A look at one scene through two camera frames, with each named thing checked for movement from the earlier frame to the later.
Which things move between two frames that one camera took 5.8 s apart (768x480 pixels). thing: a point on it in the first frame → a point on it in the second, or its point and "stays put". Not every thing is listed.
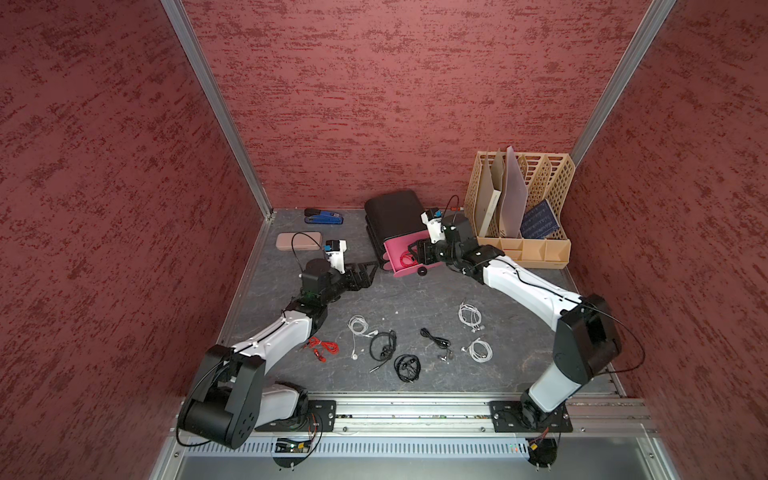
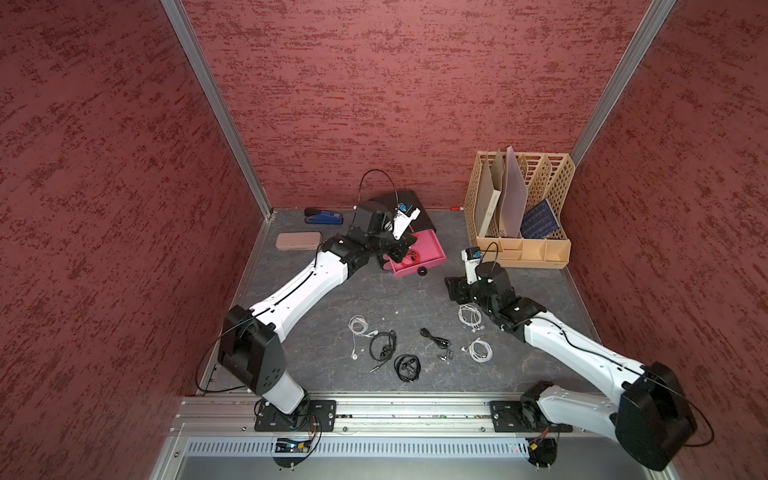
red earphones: x=408 y=254 stays put
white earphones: x=359 y=325 stays put
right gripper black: x=422 y=257 → x=457 y=288
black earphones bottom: x=407 y=367 stays put
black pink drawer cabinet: x=394 y=221 stays put
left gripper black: x=366 y=281 → x=402 y=244
